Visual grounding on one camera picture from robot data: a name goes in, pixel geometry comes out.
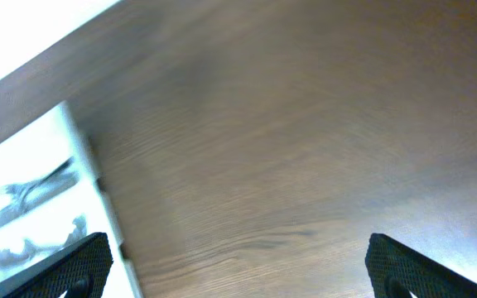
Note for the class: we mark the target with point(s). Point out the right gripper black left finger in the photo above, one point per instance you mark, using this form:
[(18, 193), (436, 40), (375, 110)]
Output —
[(78, 271)]

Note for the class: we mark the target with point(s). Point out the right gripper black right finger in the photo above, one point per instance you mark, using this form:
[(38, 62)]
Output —
[(396, 270)]

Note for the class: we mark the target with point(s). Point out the large silver spoon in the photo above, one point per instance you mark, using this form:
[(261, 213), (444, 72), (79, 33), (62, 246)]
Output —
[(10, 258), (79, 231)]

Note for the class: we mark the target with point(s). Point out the silver fork dark handle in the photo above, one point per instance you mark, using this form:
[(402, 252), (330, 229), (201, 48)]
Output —
[(30, 194)]

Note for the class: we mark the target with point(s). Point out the white cutlery tray organizer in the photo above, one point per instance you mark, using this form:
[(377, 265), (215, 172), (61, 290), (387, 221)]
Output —
[(36, 151)]

